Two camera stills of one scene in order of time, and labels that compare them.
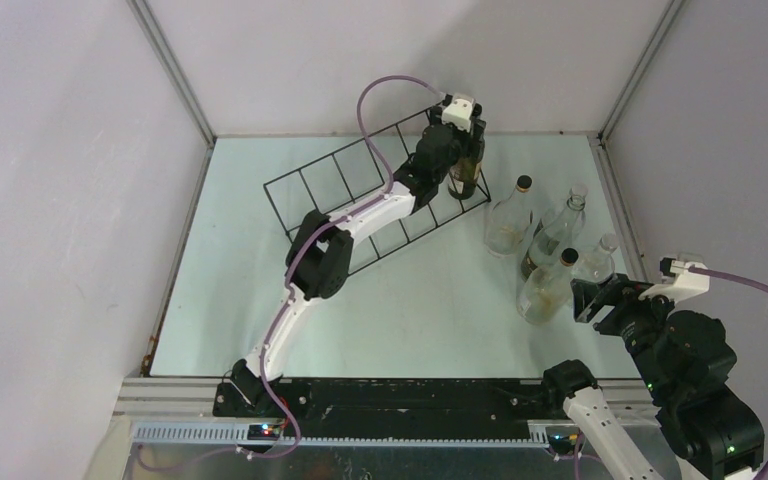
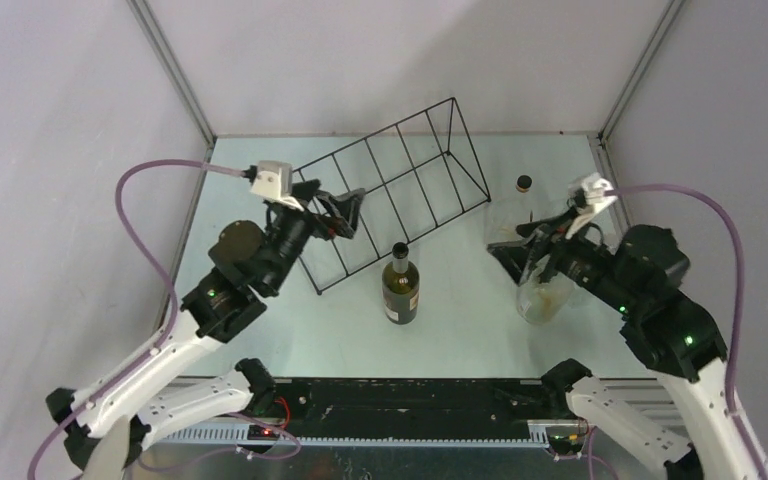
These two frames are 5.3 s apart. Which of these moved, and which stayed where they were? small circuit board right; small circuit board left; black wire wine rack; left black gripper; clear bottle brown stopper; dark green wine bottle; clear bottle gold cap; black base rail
Moved: left black gripper; dark green wine bottle
Stayed: black base rail; black wire wine rack; clear bottle brown stopper; small circuit board right; small circuit board left; clear bottle gold cap
